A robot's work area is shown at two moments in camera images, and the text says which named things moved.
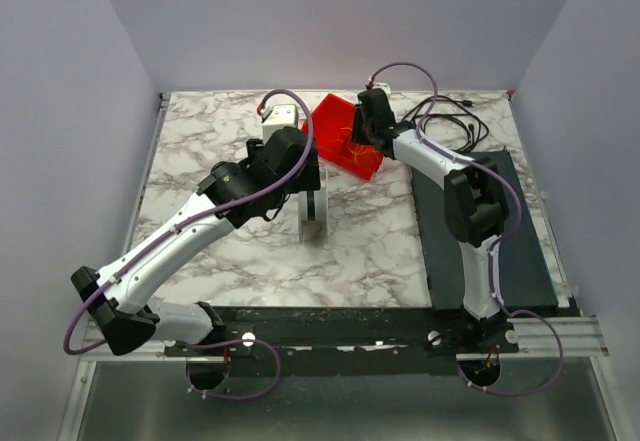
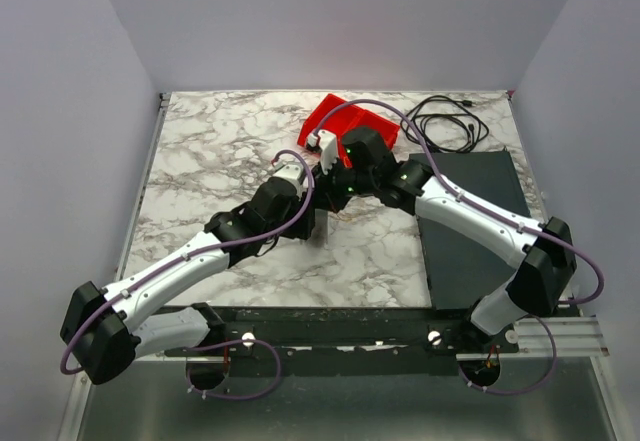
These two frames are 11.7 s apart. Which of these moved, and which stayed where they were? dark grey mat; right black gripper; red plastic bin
Moved: right black gripper
Stayed: red plastic bin; dark grey mat
